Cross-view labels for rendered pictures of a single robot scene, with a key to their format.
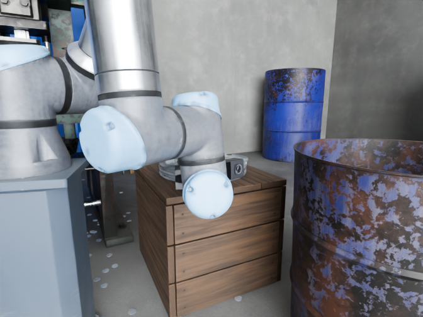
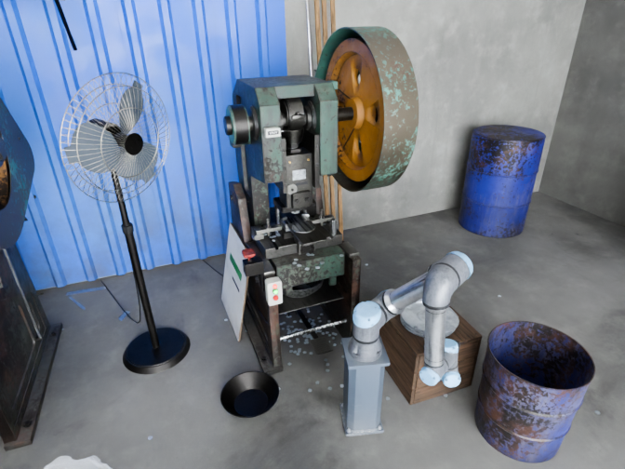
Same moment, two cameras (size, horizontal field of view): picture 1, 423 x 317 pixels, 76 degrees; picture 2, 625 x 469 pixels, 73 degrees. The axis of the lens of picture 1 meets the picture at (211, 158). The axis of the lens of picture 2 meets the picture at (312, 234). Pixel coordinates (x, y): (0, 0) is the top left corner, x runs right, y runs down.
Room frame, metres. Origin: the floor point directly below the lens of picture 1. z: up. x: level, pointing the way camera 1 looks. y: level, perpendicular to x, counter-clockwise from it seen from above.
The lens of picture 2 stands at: (-0.93, 0.41, 1.79)
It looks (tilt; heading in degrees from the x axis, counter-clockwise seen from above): 27 degrees down; 7
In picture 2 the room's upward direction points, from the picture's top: 1 degrees counter-clockwise
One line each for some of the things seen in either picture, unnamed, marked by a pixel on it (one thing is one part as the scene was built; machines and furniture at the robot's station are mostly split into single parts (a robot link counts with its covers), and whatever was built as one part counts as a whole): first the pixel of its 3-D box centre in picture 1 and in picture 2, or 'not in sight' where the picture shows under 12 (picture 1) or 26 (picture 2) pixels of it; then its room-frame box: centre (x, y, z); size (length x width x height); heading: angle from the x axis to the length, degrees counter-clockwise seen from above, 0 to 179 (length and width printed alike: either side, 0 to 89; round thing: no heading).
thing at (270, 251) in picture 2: not in sight; (296, 234); (1.18, 0.77, 0.68); 0.45 x 0.30 x 0.06; 118
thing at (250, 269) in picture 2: not in sight; (254, 274); (0.83, 0.93, 0.62); 0.10 x 0.06 x 0.20; 118
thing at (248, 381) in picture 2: not in sight; (250, 397); (0.56, 0.93, 0.04); 0.30 x 0.30 x 0.07
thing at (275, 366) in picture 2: not in sight; (247, 266); (1.17, 1.07, 0.45); 0.92 x 0.12 x 0.90; 28
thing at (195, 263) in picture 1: (203, 219); (424, 345); (0.89, 0.03, 0.18); 0.40 x 0.38 x 0.35; 26
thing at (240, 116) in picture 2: not in sight; (243, 127); (1.08, 0.99, 1.31); 0.22 x 0.12 x 0.22; 28
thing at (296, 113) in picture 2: not in sight; (292, 130); (1.18, 0.77, 1.27); 0.21 x 0.12 x 0.34; 28
